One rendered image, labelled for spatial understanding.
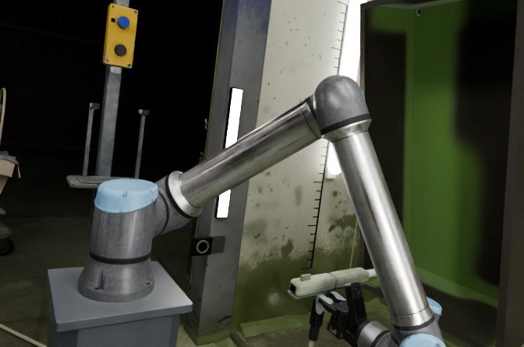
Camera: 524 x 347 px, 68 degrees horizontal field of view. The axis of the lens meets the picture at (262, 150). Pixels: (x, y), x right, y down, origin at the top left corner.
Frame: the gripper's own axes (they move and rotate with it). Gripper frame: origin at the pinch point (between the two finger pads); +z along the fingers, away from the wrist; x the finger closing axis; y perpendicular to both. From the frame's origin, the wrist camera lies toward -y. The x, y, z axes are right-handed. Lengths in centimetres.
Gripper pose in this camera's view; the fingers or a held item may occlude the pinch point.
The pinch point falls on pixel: (320, 289)
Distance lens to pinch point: 131.3
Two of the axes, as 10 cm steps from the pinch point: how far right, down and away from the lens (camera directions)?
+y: -1.6, 9.7, 1.7
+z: -5.5, -2.3, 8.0
